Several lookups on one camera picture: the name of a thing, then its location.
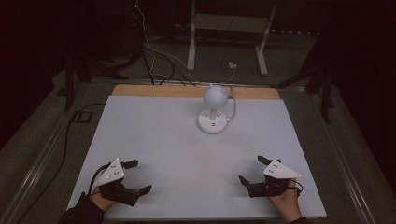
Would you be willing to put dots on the person's left hand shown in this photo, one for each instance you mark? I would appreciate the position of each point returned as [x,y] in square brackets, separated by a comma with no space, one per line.
[101,200]

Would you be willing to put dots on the black square floor plate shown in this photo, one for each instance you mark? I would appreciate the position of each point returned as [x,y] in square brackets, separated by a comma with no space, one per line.
[83,117]

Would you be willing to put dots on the metal floor rail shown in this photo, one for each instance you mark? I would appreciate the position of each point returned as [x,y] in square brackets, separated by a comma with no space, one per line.
[34,172]
[342,161]

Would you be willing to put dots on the white plug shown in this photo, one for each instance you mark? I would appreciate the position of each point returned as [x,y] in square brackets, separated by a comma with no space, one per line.
[232,65]

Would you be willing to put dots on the grey metal stand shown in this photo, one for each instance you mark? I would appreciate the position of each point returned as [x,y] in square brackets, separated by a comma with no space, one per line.
[191,46]

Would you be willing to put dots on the white round desk lamp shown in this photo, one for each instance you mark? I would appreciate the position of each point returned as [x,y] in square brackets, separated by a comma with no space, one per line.
[213,116]

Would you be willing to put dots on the person's right hand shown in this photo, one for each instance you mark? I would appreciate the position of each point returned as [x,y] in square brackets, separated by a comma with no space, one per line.
[288,202]

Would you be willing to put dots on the black tripod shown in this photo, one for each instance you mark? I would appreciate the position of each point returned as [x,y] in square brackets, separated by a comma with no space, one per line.
[69,84]
[325,93]

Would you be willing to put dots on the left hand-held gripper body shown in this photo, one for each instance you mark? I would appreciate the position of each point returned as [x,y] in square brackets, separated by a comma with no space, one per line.
[113,174]

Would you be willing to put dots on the white table mat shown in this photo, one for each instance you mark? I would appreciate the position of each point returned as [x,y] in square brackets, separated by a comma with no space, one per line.
[186,161]

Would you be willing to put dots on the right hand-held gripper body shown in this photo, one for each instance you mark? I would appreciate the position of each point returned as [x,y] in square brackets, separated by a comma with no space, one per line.
[277,171]

